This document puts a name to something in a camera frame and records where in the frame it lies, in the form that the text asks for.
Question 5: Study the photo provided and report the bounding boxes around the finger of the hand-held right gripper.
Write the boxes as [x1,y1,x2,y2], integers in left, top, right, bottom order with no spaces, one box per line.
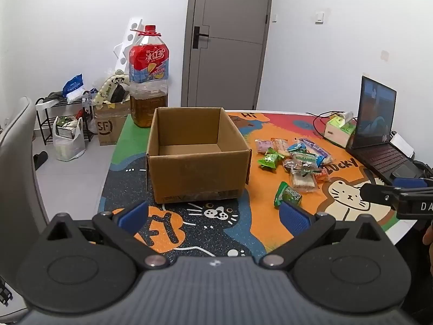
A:
[392,177,433,193]
[359,183,406,210]

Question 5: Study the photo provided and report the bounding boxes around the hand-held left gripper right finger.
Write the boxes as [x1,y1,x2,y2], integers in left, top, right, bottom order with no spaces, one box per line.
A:
[259,200,393,271]

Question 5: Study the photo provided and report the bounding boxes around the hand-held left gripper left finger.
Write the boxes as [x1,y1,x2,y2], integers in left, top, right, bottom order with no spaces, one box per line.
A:
[35,200,170,271]

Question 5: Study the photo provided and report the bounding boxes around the green white snack packet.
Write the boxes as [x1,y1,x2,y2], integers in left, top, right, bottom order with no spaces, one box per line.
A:
[291,152,325,169]

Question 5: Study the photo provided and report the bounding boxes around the cardboard box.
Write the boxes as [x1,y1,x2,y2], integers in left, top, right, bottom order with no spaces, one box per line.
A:
[145,106,252,204]

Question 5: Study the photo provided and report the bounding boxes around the person's right hand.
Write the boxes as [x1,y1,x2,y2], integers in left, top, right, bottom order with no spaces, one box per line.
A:
[423,225,433,275]

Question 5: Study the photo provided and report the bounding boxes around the white notebook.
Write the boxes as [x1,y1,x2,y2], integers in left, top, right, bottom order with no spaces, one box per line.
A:
[389,132,415,158]

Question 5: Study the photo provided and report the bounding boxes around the colourful printed table mat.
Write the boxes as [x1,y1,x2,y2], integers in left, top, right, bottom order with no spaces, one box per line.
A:
[96,108,420,258]

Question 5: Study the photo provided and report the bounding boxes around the green tissue box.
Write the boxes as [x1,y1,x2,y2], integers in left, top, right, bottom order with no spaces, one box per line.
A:
[324,111,356,149]

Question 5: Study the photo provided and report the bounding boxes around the open laptop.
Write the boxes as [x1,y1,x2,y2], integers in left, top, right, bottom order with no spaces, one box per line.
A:
[346,75,433,185]

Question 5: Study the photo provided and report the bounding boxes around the brown delivery box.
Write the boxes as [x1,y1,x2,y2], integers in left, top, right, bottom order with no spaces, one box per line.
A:
[94,100,131,146]

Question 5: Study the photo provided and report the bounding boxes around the white plastic bag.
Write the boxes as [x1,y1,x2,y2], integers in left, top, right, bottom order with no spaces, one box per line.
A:
[52,115,86,162]

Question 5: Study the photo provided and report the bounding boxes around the grey chair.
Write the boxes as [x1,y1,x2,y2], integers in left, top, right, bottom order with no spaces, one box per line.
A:
[0,96,51,322]

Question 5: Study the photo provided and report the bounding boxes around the black shoe rack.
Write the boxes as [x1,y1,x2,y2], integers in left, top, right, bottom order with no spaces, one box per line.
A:
[35,96,95,145]

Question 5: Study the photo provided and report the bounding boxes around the blue plastic bag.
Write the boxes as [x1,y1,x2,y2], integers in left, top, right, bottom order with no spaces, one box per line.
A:
[63,74,84,104]

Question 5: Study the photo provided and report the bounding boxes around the large iced tea bottle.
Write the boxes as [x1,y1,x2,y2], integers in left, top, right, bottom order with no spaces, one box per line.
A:
[129,24,170,128]

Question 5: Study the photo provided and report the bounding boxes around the grey door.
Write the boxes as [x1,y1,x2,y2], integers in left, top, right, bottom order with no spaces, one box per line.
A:
[181,0,274,111]

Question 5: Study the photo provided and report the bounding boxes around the white perforated board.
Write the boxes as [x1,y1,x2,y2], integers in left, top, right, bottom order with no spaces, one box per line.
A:
[113,17,144,75]

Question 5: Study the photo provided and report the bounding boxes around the black cable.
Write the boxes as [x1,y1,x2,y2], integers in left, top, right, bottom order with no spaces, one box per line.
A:
[306,111,356,144]

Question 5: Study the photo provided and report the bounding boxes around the black door handle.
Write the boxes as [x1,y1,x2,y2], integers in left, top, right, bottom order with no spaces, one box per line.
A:
[192,25,209,50]

